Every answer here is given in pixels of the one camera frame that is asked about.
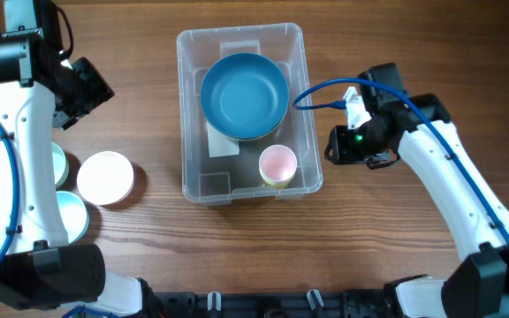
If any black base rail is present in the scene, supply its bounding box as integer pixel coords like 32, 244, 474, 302
156, 289, 394, 318

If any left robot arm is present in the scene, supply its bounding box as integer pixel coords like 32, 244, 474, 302
0, 0, 151, 317

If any pale pink bowl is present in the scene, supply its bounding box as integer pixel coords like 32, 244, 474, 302
77, 151, 134, 206

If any green bowl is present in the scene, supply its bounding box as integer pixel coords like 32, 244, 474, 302
52, 143, 70, 188

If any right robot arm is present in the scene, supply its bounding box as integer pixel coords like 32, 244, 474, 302
329, 64, 509, 317

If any light blue bowl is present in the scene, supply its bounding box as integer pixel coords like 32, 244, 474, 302
57, 191, 89, 244

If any yellow cup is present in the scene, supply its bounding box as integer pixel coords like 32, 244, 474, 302
262, 177, 292, 190

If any left blue cable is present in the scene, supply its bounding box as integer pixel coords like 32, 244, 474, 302
0, 90, 118, 318

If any white label in container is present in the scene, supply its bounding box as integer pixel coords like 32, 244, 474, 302
206, 123, 239, 158

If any clear plastic storage container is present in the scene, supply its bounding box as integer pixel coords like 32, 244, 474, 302
176, 23, 323, 205

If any pink cup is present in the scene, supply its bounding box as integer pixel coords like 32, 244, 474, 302
258, 144, 298, 181

